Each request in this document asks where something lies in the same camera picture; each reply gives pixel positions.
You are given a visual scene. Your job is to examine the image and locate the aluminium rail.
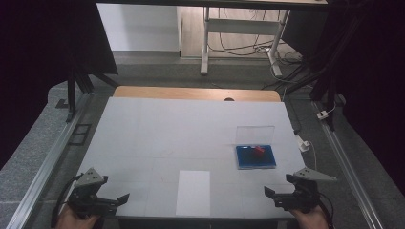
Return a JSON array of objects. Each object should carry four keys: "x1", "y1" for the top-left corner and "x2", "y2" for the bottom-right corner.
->
[
  {"x1": 5, "y1": 92, "x2": 96, "y2": 229},
  {"x1": 310, "y1": 100, "x2": 386, "y2": 229}
]

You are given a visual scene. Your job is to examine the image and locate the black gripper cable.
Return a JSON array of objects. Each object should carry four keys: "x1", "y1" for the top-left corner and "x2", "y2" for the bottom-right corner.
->
[
  {"x1": 51, "y1": 173, "x2": 84, "y2": 229},
  {"x1": 317, "y1": 191, "x2": 336, "y2": 229}
]

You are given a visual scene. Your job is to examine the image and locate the person's right hand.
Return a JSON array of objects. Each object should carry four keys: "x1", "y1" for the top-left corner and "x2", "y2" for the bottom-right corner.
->
[{"x1": 289, "y1": 204, "x2": 330, "y2": 229}]

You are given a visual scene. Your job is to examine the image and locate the blue ink pad clear lid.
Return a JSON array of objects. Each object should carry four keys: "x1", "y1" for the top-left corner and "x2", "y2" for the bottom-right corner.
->
[{"x1": 235, "y1": 125, "x2": 278, "y2": 171}]

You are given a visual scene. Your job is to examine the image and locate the black metal stand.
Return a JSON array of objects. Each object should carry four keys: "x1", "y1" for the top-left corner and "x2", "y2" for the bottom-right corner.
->
[
  {"x1": 286, "y1": 12, "x2": 352, "y2": 132},
  {"x1": 54, "y1": 63, "x2": 119, "y2": 124}
]

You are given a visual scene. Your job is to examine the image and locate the black rectangular floor frame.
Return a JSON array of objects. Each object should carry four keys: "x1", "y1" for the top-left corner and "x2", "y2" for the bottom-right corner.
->
[{"x1": 68, "y1": 123, "x2": 93, "y2": 147}]

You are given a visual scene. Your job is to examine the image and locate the black curtain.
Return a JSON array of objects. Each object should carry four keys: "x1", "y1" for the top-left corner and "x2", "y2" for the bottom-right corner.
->
[
  {"x1": 283, "y1": 0, "x2": 405, "y2": 197},
  {"x1": 0, "y1": 0, "x2": 119, "y2": 171}
]

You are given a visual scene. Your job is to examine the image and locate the white plug with cable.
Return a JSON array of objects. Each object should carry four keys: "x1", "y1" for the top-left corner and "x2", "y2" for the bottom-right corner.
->
[{"x1": 297, "y1": 135, "x2": 318, "y2": 172}]

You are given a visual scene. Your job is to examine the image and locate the white table cover board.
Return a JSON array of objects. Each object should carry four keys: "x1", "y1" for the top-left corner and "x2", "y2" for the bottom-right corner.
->
[{"x1": 75, "y1": 96, "x2": 308, "y2": 220}]

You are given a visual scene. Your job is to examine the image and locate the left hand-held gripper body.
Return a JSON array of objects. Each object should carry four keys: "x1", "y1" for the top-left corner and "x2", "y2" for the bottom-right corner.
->
[{"x1": 66, "y1": 167, "x2": 119, "y2": 220}]

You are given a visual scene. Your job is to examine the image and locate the person's left hand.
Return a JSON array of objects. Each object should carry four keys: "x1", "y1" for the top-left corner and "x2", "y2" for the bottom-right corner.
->
[{"x1": 55, "y1": 204, "x2": 100, "y2": 229}]

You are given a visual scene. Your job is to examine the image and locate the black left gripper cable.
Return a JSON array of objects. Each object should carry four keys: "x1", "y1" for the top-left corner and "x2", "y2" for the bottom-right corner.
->
[{"x1": 51, "y1": 173, "x2": 84, "y2": 229}]

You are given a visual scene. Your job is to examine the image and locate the wooden table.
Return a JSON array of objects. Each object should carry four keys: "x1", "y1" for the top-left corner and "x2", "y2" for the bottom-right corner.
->
[{"x1": 113, "y1": 85, "x2": 282, "y2": 103}]

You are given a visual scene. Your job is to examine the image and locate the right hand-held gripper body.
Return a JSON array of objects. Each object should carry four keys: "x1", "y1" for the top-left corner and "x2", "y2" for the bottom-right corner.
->
[{"x1": 274, "y1": 167, "x2": 338, "y2": 215}]

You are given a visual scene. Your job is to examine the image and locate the white desk frame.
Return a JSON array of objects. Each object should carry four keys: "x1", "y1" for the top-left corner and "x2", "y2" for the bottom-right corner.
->
[{"x1": 200, "y1": 6, "x2": 291, "y2": 78}]

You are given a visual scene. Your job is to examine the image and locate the white paper sheet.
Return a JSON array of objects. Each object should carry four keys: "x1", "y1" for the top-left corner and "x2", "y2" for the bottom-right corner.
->
[{"x1": 175, "y1": 170, "x2": 211, "y2": 218}]

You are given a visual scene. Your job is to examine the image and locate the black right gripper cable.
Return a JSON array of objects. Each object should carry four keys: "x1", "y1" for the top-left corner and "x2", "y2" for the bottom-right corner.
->
[{"x1": 317, "y1": 191, "x2": 336, "y2": 229}]

